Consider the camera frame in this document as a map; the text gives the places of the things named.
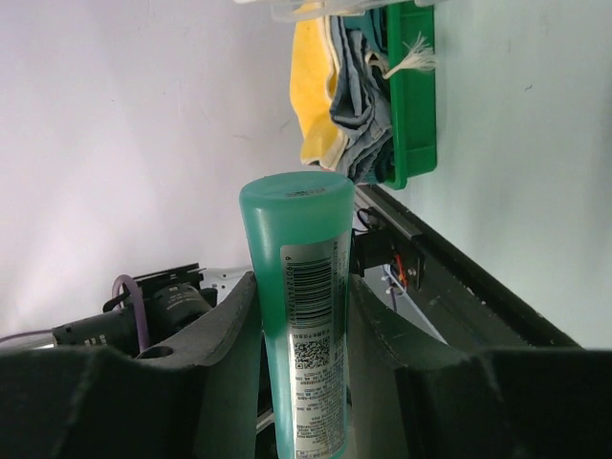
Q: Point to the grey blue garment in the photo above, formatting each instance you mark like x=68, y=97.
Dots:
x=361, y=106

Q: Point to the teal toothpaste tube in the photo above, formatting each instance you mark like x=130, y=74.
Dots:
x=298, y=227

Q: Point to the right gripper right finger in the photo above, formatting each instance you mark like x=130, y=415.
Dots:
x=413, y=396

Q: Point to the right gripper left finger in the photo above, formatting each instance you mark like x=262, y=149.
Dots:
x=194, y=395

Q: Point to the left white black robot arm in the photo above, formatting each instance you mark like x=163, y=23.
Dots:
x=172, y=299

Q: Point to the teal green garment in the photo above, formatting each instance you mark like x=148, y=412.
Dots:
x=372, y=24

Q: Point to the green plastic tray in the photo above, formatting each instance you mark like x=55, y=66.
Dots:
x=413, y=99

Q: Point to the yellow cloth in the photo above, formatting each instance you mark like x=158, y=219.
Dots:
x=313, y=84

